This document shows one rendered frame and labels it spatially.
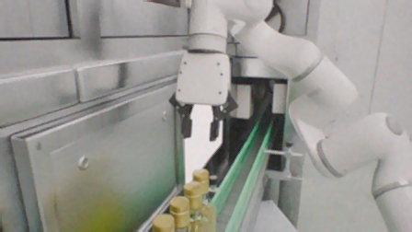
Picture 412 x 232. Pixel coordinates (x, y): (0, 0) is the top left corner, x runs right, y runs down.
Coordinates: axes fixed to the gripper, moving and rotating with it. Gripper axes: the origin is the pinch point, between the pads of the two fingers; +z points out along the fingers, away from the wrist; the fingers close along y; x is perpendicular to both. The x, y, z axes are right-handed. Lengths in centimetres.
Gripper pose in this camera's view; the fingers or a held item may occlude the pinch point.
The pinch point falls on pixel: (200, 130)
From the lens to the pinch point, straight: 58.7
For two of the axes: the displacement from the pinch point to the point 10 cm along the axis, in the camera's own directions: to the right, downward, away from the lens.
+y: 9.5, 0.9, -3.1
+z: -0.8, 10.0, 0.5
